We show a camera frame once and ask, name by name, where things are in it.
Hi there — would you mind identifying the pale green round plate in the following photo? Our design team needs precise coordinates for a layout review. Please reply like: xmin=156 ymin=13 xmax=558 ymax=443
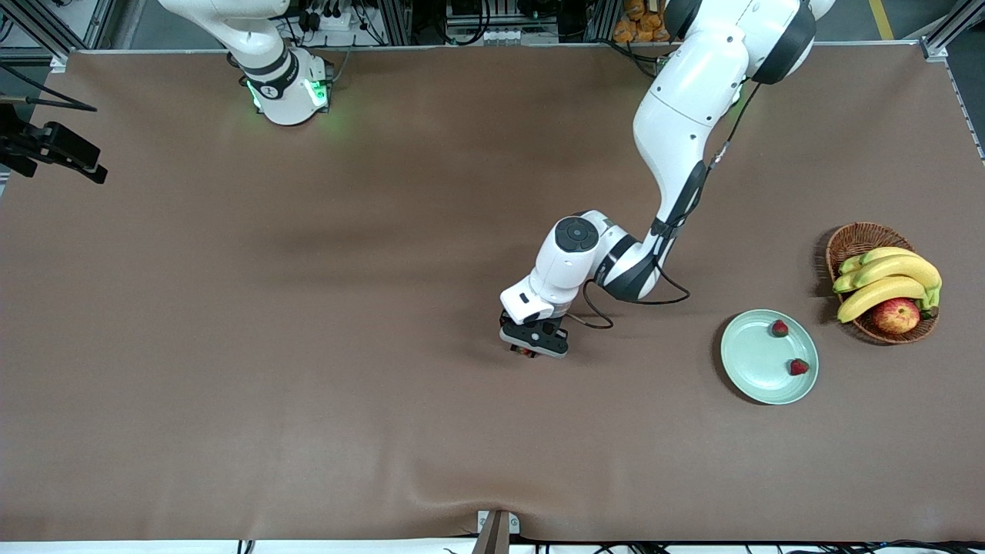
xmin=720 ymin=309 xmax=820 ymax=406

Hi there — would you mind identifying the brown table cover mat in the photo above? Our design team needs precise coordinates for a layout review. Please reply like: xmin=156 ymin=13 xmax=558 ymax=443
xmin=0 ymin=42 xmax=985 ymax=543

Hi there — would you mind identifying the white power strip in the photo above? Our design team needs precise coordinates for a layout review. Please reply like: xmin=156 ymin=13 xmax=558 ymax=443
xmin=296 ymin=4 xmax=355 ymax=33

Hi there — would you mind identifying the orange bread rolls pile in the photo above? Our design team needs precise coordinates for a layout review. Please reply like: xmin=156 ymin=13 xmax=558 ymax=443
xmin=613 ymin=0 xmax=670 ymax=44

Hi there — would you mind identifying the brown wicker basket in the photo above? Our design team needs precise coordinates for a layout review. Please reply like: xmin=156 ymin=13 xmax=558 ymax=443
xmin=826 ymin=222 xmax=940 ymax=345

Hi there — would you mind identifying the small yellow green banana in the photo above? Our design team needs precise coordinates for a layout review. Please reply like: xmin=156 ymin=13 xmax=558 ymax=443
xmin=838 ymin=246 xmax=918 ymax=276

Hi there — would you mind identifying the red apple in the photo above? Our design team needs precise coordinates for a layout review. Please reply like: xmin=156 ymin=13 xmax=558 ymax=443
xmin=872 ymin=298 xmax=921 ymax=335

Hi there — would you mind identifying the aluminium frame profile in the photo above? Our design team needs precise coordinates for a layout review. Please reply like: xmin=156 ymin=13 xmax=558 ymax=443
xmin=920 ymin=0 xmax=985 ymax=62
xmin=0 ymin=0 xmax=70 ymax=74

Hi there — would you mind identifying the grey metal clamp bracket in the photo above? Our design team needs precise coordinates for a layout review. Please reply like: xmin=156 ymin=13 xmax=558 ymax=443
xmin=471 ymin=509 xmax=521 ymax=554

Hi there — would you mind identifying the aluminium frame post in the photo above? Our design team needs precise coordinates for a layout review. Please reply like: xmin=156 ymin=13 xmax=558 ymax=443
xmin=376 ymin=0 xmax=412 ymax=45
xmin=589 ymin=0 xmax=620 ymax=43

